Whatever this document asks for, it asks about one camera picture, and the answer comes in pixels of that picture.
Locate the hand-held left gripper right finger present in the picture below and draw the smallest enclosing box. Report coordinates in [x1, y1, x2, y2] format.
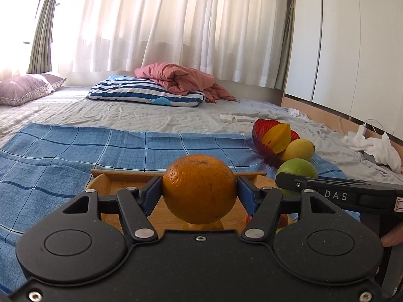
[237, 176, 342, 243]

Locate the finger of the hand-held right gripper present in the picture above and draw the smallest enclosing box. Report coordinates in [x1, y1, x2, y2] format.
[306, 178, 375, 187]
[275, 171, 318, 193]

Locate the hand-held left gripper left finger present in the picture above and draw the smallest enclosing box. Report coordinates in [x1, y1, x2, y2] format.
[61, 176, 163, 243]

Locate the small green tomato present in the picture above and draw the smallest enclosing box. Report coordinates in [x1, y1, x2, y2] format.
[276, 159, 319, 196]

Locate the red ribbed tomato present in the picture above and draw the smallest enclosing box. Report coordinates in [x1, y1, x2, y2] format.
[246, 213, 292, 229]

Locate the wooden tray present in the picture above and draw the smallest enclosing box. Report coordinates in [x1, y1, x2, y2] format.
[85, 169, 278, 237]

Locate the large orange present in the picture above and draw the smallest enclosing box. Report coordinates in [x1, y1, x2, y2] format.
[162, 154, 239, 225]

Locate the small orange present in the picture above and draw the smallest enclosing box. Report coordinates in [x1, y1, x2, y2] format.
[183, 219, 225, 231]

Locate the person's right hand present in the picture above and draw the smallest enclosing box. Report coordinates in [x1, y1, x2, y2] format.
[380, 226, 403, 248]

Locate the yellow starfruit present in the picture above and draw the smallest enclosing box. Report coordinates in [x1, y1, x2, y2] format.
[262, 123, 292, 154]

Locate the crumpled white cloth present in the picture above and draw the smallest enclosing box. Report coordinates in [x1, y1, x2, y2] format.
[344, 131, 403, 174]

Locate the red glass bowl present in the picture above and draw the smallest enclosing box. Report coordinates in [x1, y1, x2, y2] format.
[252, 119, 301, 168]

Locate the small white rag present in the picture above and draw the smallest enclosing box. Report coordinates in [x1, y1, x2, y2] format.
[287, 107, 310, 121]

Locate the pale floral bedsheet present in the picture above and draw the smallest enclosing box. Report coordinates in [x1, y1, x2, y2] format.
[0, 83, 403, 192]

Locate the blue checked cloth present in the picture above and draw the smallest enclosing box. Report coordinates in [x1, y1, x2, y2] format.
[0, 122, 344, 287]

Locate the blue striped pillow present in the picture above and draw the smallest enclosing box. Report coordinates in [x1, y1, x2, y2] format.
[87, 75, 207, 108]

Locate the pink blanket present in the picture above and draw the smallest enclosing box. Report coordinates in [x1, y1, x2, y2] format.
[134, 62, 240, 103]

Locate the white wardrobe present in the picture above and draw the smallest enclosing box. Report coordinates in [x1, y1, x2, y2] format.
[283, 0, 403, 125]

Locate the purple floral pillow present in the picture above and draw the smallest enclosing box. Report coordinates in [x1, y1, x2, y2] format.
[0, 73, 67, 106]

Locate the white sheer curtain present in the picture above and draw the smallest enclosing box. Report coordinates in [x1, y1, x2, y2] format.
[52, 0, 292, 87]

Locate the grey-green curtain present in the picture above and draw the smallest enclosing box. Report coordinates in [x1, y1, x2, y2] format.
[27, 0, 65, 74]

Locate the white charger with cable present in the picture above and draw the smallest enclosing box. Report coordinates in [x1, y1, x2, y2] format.
[338, 115, 385, 139]

